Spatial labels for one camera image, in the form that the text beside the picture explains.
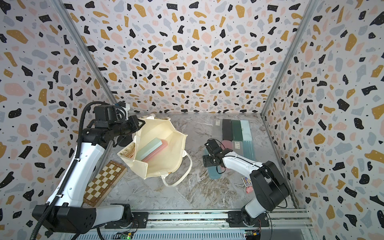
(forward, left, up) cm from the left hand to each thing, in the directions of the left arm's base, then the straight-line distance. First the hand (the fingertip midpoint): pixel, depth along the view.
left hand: (146, 120), depth 72 cm
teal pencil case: (-17, -32, -21) cm, 42 cm away
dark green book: (+19, -53, -34) cm, 66 cm away
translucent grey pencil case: (+22, -39, -34) cm, 56 cm away
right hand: (-6, -32, -30) cm, 44 cm away
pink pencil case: (+5, -3, -28) cm, 29 cm away
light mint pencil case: (+19, -60, -32) cm, 71 cm away
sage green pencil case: (+1, +7, -26) cm, 27 cm away
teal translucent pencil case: (+2, -58, -34) cm, 67 cm away
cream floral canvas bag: (-8, -8, -25) cm, 28 cm away
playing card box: (-18, -52, -32) cm, 64 cm away
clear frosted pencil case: (+5, -51, -32) cm, 60 cm away
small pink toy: (-23, -52, -31) cm, 65 cm away
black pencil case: (+21, -46, -36) cm, 62 cm away
